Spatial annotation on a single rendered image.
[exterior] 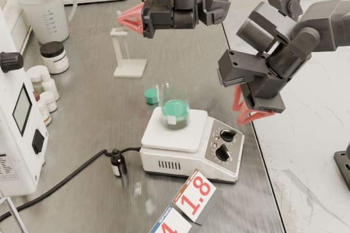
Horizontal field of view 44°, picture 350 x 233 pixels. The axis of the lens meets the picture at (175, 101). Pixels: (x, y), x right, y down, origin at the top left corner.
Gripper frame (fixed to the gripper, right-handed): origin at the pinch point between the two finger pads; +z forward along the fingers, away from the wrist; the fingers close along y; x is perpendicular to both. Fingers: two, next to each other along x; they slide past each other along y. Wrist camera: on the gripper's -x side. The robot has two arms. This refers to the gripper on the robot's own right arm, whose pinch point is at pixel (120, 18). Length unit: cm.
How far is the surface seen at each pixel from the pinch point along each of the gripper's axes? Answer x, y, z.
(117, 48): 8.8, 0.7, 2.4
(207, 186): 15, 42, -26
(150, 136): 7.3, 36.0, -14.1
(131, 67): 15.3, 0.6, -0.5
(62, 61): 12.6, 1.6, 19.3
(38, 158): -26, 73, -15
